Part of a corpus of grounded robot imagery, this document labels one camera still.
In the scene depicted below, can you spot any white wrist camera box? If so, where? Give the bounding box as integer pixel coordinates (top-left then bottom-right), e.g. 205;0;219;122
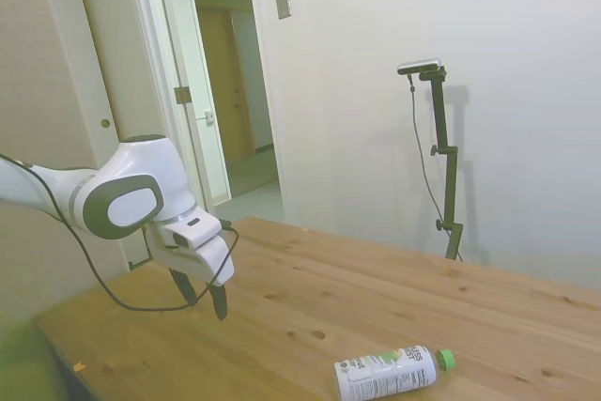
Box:
169;225;222;250

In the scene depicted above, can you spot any silver exterior camera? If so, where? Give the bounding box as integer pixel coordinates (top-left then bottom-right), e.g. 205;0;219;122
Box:
396;57;443;77

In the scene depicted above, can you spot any dark camera stand pole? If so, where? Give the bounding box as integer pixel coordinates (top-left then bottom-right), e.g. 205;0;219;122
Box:
419;69;465;261

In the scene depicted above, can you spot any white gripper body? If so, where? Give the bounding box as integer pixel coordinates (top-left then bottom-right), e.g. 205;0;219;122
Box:
145;212;236;285

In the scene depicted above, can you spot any beige open room door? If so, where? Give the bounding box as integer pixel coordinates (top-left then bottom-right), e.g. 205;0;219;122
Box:
69;0;189;270

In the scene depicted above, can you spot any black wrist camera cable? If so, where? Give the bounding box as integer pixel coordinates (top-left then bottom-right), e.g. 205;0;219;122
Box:
0;154;240;313

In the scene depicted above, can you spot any brown wooden hallway door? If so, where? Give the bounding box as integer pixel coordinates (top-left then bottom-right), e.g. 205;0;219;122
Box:
228;9;258;161

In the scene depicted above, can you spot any white bottle with green cap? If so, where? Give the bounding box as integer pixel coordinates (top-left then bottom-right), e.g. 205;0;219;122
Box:
333;347;457;399

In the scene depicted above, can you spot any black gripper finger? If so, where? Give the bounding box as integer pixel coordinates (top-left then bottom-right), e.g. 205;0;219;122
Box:
206;282;230;322
168;268;197;307

